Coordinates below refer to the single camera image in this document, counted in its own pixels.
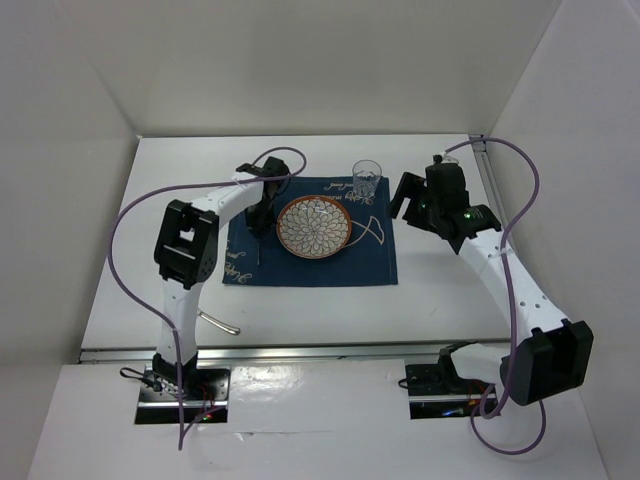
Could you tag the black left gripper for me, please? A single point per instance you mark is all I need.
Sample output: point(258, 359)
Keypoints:
point(263, 225)

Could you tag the blue fish placemat cloth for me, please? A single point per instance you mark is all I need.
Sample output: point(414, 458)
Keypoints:
point(368, 259)

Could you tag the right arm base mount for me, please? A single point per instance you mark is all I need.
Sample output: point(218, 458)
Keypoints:
point(430, 397)

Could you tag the clear plastic cup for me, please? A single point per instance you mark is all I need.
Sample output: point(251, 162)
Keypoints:
point(366, 175)

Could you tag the aluminium right side rail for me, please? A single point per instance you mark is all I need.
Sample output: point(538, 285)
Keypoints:
point(483, 160)

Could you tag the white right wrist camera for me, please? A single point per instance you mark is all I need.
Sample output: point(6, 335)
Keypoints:
point(443, 157)

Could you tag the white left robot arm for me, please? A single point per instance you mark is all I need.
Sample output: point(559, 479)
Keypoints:
point(187, 250)

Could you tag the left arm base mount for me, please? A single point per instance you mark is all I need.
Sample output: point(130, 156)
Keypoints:
point(206, 397)

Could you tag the aluminium rail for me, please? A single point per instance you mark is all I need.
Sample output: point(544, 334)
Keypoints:
point(483, 160)
point(278, 353)

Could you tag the aluminium front rail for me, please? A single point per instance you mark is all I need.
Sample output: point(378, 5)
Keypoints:
point(278, 353)

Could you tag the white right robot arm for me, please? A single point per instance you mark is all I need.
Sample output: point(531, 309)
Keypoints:
point(547, 353)

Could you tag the silver table knife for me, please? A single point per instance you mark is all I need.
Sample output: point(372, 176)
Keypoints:
point(229, 329)

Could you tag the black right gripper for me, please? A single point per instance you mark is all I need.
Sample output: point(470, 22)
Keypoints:
point(409, 187)

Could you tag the floral ceramic plate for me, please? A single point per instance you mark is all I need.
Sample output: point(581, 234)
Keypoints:
point(313, 227)

